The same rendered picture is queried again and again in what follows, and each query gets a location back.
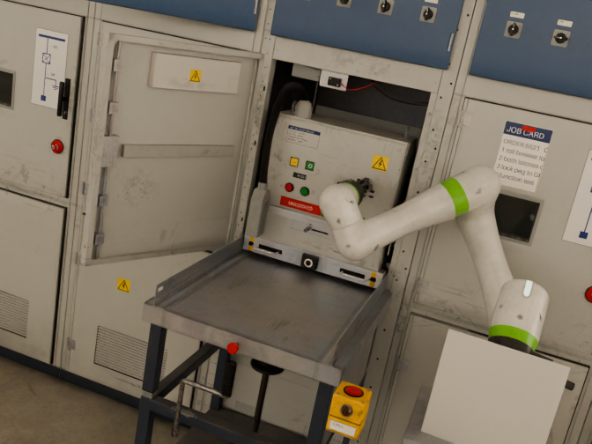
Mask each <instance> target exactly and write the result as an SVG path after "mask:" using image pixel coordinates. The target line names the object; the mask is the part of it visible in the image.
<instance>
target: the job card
mask: <svg viewBox="0 0 592 444"><path fill-rule="evenodd" d="M553 131H554V130H552V129H545V128H540V127H536V126H532V125H528V124H524V123H519V122H512V121H508V120H506V122H505V126H504V129H503V133H502V136H501V139H500V143H499V149H498V152H497V155H496V159H495V162H494V165H493V170H495V171H496V172H497V174H498V175H499V177H500V181H501V186H505V187H509V188H512V189H519V190H522V191H526V192H530V193H534V194H536V192H537V186H538V183H539V180H540V176H541V173H542V171H543V167H544V162H545V159H546V156H547V152H548V150H549V146H550V143H551V138H552V135H553Z"/></svg>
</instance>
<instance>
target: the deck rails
mask: <svg viewBox="0 0 592 444"><path fill-rule="evenodd" d="M244 237H245V234H244V235H243V236H241V237H240V238H238V239H237V240H234V241H232V242H230V243H229V244H227V245H225V246H224V247H222V248H220V249H218V250H217V251H215V252H213V253H211V254H210V255H207V256H206V257H205V258H203V259H201V260H199V261H197V262H196V263H193V264H191V265H190V266H189V267H187V268H185V269H184V270H181V271H179V272H178V273H176V274H174V275H172V276H171V277H169V278H167V279H165V280H164V281H162V282H160V283H158V284H157V285H156V290H155V296H154V303H153V304H152V306H153V307H157V308H160V309H163V310H164V309H166V308H167V307H169V306H171V305H172V304H174V303H175V302H176V301H178V300H180V299H181V298H183V297H184V296H186V295H187V294H189V293H190V292H193V291H194V290H195V289H196V288H198V287H199V286H201V285H203V284H204V283H206V282H208V281H209V280H211V279H212V278H214V277H216V276H217V275H218V274H220V273H221V272H223V271H224V270H226V269H228V268H229V267H231V266H232V265H234V264H236V263H237V262H238V261H240V260H241V259H243V258H244V257H246V256H248V255H250V254H251V253H253V252H252V251H248V250H246V249H243V242H244ZM387 277H388V273H387V275H386V276H385V277H384V279H383V280H382V281H381V282H380V283H379V285H378V286H377V288H374V289H373V290H372V292H371V293H370V294H369V296H368V297H367V298H366V300H365V301H364V303H363V304H362V305H361V307H360V308H359V310H358V311H357V312H356V314H355V315H354V316H353V317H352V318H351V320H350V321H349V322H348V324H347V325H346V326H345V328H344V329H343V331H342V332H341V333H340V335H339V336H338V337H337V339H336V340H335V342H334V343H333V344H332V345H331V346H330V348H329V349H328V351H327V352H326V353H325V355H324V356H323V357H322V359H321V360H320V362H321V363H323V364H326V365H329V366H334V365H335V364H336V362H337V361H338V359H339V358H340V356H341V355H342V354H343V352H344V350H345V349H346V347H347V346H348V344H349V343H350V342H351V340H352V339H353V338H354V336H355V335H356V333H357V332H358V330H359V329H360V327H361V326H362V324H363V323H364V321H365V320H366V318H367V317H368V316H369V315H370V313H371V312H372V310H373V309H374V307H375V305H376V304H377V302H378V301H379V300H380V298H381V296H382V295H383V293H385V290H384V288H385V284H386V281H387ZM161 286H162V290H160V291H158V289H159V288H160V287H161Z"/></svg>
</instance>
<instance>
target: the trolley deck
mask: <svg viewBox="0 0 592 444"><path fill-rule="evenodd" d="M373 289H374V288H372V287H369V286H366V285H361V284H358V283H354V282H352V281H349V280H345V279H342V278H340V277H334V276H331V275H328V274H325V273H321V272H319V271H316V270H310V269H307V268H303V267H300V266H299V265H295V264H292V263H287V262H284V261H280V260H278V259H275V258H271V257H268V256H266V255H260V254H257V253H254V252H253V253H251V254H250V255H248V256H246V257H244V258H243V259H241V260H240V261H238V262H237V263H236V264H234V265H232V266H231V267H229V268H228V269H226V270H224V271H223V272H221V273H220V274H218V275H217V276H216V277H214V278H212V279H211V280H209V281H208V282H206V283H204V284H203V285H201V286H199V287H198V288H196V289H195V290H194V291H193V292H190V293H189V294H187V295H186V296H184V297H183V298H181V299H180V300H178V301H176V302H175V303H174V304H172V305H171V306H169V307H167V308H166V309H164V310H163V309H160V308H157V307H153V306H152V304H153V303H154V296H153V297H152V298H150V299H148V300H147V301H145V302H144V309H143V315H142V321H144V322H149V323H151V324H154V325H157V326H160V327H162V328H165V329H170V330H172V331H174V332H177V333H180V334H183V335H185V336H188V337H193V338H195V339H197V340H200V341H203V342H205V343H208V344H213V345H216V346H218V347H221V348H223V349H226V347H227V346H228V345H229V344H230V343H231V342H235V343H239V350H238V351H237V352H236V353H239V354H241V355H244V356H247V357H250V358H251V359H256V360H259V361H262V362H264V363H267V364H270V365H273V366H276V367H279V368H282V369H284V370H287V371H290V372H293V373H296V374H300V375H303V376H305V377H307V378H310V379H313V380H316V381H320V382H323V383H326V384H329V385H330V386H333V387H336V388H338V386H339V385H340V383H341V381H343V380H344V378H345V376H346V375H347V374H348V373H349V371H350V369H351V368H352V366H353V364H354V362H355V361H356V359H357V358H358V356H359V355H360V353H361V352H362V350H363V349H364V347H365V345H366V343H367V342H368V340H369V338H370V337H371V335H372V334H373V333H374V331H375V329H376V328H377V326H378V324H379V323H380V321H381V319H382V317H383V316H384V315H385V314H386V312H387V310H388V309H389V304H390V301H391V297H392V293H390V292H385V293H383V295H382V296H381V298H380V300H379V301H378V302H377V304H376V305H375V307H374V309H373V310H372V312H371V313H370V315H369V316H368V317H367V318H366V320H365V321H364V323H363V324H362V326H361V327H360V329H359V330H358V332H357V333H356V335H355V336H354V338H353V339H352V340H351V342H350V343H349V344H348V346H347V347H346V349H345V350H344V352H343V354H342V355H341V356H340V358H339V359H338V361H337V362H336V364H335V365H334V366H329V365H326V364H323V363H321V362H320V360H321V359H322V357H323V356H324V355H325V353H326V352H327V351H328V349H329V348H330V346H331V345H332V344H333V343H334V342H335V340H336V339H337V337H338V336H339V335H340V333H341V332H342V331H343V329H344V328H345V326H346V325H347V324H348V322H349V321H350V320H351V318H352V317H353V316H354V315H355V314H356V312H357V311H358V310H359V308H360V307H361V305H362V304H363V303H364V301H365V300H366V298H367V297H368V296H369V294H370V293H371V292H372V290H373ZM226 350H227V349H226Z"/></svg>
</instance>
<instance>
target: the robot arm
mask: <svg viewBox="0 0 592 444"><path fill-rule="evenodd" d="M500 189H501V181H500V177H499V175H498V174H497V172H496V171H495V170H493V169H492V168H491V167H489V166H483V165H479V166H473V167H471V168H469V169H467V170H464V171H462V172H460V173H459V174H456V175H454V176H452V177H450V178H448V179H447V180H445V181H443V182H441V183H439V182H438V183H437V184H435V185H434V186H432V187H431V188H429V189H428V190H426V191H424V192H423V193H421V194H419V195H418V196H415V197H413V198H412V199H411V200H409V201H407V202H405V203H402V204H400V205H398V206H397V207H395V208H393V209H390V210H388V211H385V212H383V213H381V214H378V215H376V216H373V217H372V218H369V219H363V218H362V216H361V213H360V211H359V205H360V203H361V202H362V199H363V197H365V196H369V197H370V198H374V190H373V185H372V184H370V183H369V178H366V177H365V178H364V179H362V180H360V179H357V181H354V180H352V179H351V178H350V180H345V181H338V182H337V184H332V185H330V186H328V187H327V188H326V189H325V190H324V191H323V192H322V193H321V195H320V198H319V207H320V210H321V212H322V214H323V216H324V217H325V219H326V221H327V223H328V225H329V228H330V230H331V232H332V234H333V236H334V239H335V242H336V244H337V249H338V251H339V253H340V254H341V255H342V256H343V257H344V258H346V259H348V260H351V261H359V260H362V259H364V258H365V257H367V256H369V255H371V254H372V253H373V252H375V251H377V250H378V249H380V248H383V247H384V246H386V245H388V244H389V243H391V242H393V241H396V240H399V239H401V238H403V237H404V236H406V235H408V234H411V233H414V232H416V231H418V230H421V229H424V228H426V227H428V226H433V225H436V224H439V223H441V222H444V221H448V220H450V219H454V218H455V220H456V223H457V225H458V226H459V228H460V230H461V232H462V236H463V238H464V239H465V242H466V244H467V247H468V249H469V251H470V255H471V258H472V261H473V263H474V266H475V269H476V272H477V276H478V280H479V284H480V286H481V290H482V294H483V298H484V302H485V310H486V315H487V320H488V326H489V337H488V340H487V341H489V342H492V343H495V344H500V345H503V346H506V347H508V348H511V349H514V350H517V351H519V352H525V353H528V354H530V355H533V356H536V357H539V358H541V359H547V360H549V361H552V362H553V359H549V358H547V357H545V356H543V355H541V354H538V353H536V352H535V349H536V348H537V346H538V343H539V339H540V336H541V332H542V328H543V325H544V318H545V315H546V311H547V307H548V304H549V295H548V293H547V291H546V290H545V289H544V288H543V287H542V286H541V285H538V284H536V283H534V282H532V281H528V280H525V279H513V277H512V274H511V271H510V269H509V267H508V264H507V259H506V257H505V254H504V251H503V247H502V245H501V241H500V236H499V231H498V227H497V223H496V218H495V214H494V206H495V202H496V200H497V197H498V195H499V193H500ZM366 190H367V192H366Z"/></svg>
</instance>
